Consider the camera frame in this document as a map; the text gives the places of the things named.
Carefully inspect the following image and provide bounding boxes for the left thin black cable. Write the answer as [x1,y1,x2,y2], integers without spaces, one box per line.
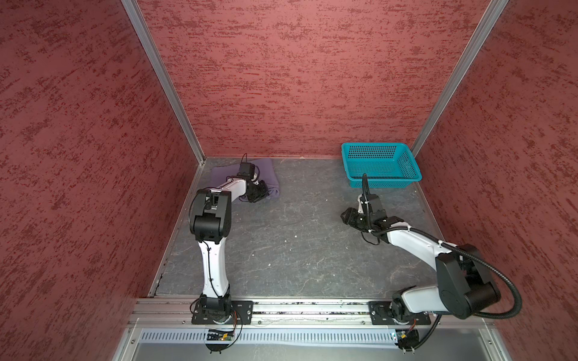
[187,152,254,301]

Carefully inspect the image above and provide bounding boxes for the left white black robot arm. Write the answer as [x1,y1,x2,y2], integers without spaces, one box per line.
[188,177,269,324]

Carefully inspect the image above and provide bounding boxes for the right black corrugated cable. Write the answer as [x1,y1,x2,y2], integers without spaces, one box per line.
[358,173,523,320]

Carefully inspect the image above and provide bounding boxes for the teal plastic basket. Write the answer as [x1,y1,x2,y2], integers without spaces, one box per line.
[341,143,422,189]

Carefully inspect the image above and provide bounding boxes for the aluminium corner post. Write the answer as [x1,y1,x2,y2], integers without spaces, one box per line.
[121,0,206,165]
[411,0,509,157]

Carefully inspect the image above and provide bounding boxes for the small circuit board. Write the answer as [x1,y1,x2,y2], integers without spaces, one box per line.
[206,329,236,342]
[396,329,420,348]

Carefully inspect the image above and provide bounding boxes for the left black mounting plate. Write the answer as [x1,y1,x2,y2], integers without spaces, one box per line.
[191,300,254,326]

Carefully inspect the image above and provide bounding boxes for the right small circuit board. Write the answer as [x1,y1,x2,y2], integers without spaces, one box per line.
[396,329,420,348]

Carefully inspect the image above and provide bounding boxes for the black mounting plate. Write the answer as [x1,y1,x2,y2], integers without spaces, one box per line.
[367,301,431,326]
[191,300,254,326]

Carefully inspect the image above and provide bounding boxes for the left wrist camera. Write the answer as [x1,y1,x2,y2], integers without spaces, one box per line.
[236,162,260,182]

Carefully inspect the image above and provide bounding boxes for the left small circuit board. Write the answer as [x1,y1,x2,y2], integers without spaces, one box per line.
[206,329,236,342]

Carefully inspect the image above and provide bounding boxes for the right aluminium corner post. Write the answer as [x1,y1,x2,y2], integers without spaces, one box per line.
[411,0,509,157]

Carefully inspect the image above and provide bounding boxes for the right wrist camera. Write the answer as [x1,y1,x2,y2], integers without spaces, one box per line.
[358,194,388,224]

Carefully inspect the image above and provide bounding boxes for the white slotted cable duct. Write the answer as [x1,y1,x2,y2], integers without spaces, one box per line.
[138,328,397,348]

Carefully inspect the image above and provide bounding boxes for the left aluminium corner post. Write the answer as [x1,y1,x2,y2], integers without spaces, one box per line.
[121,0,206,165]

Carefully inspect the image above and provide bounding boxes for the purple trousers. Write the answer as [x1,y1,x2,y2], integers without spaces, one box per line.
[209,158,281,199]

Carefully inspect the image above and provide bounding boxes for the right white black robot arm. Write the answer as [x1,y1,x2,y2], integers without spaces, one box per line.
[340,208,501,323]

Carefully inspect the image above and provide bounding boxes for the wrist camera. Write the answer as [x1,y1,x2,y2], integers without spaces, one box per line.
[358,194,388,224]
[236,162,260,182]

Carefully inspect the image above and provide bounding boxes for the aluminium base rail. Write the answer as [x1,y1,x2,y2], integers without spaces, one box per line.
[128,297,495,328]

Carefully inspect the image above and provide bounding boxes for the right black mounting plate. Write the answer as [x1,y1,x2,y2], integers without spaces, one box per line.
[367,301,431,326]

